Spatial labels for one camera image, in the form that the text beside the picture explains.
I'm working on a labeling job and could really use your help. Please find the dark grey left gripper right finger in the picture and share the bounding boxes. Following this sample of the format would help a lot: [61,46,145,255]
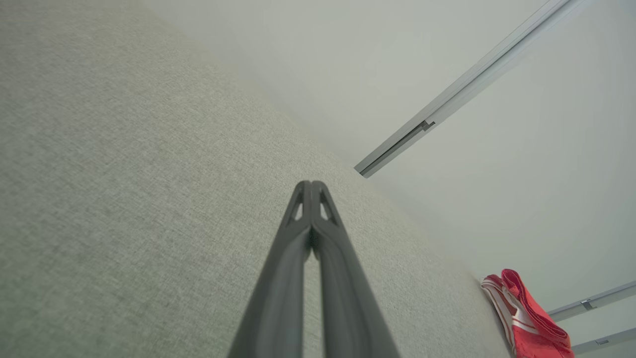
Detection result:
[312,180,400,358]

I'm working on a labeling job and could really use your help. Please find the grey aluminium post with slot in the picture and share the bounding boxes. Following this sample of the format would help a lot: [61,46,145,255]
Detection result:
[354,0,594,179]

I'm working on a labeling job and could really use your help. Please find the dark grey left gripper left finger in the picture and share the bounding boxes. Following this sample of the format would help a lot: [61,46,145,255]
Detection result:
[228,180,313,358]

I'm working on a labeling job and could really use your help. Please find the grey aluminium frame rail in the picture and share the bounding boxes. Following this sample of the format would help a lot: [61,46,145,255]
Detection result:
[570,328,636,355]
[548,281,636,323]

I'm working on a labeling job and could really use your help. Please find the red shorts with white stripe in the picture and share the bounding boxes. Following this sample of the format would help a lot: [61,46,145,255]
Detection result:
[501,268,576,358]

